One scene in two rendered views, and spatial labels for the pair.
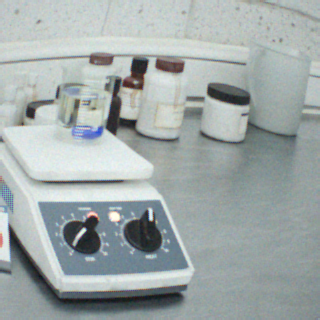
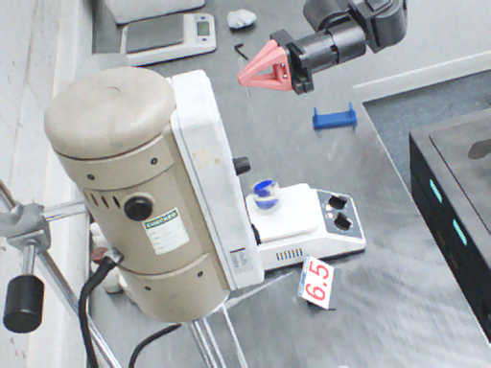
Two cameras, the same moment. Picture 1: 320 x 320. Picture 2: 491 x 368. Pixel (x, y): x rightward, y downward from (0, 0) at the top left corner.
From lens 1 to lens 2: 0.98 m
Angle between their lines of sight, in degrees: 56
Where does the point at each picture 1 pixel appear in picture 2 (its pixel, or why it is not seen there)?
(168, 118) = not seen: hidden behind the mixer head
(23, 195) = (316, 239)
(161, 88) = not seen: hidden behind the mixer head
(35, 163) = (308, 224)
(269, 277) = (342, 174)
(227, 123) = not seen: hidden behind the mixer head
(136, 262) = (350, 212)
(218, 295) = (355, 195)
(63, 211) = (329, 224)
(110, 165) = (306, 196)
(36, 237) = (339, 242)
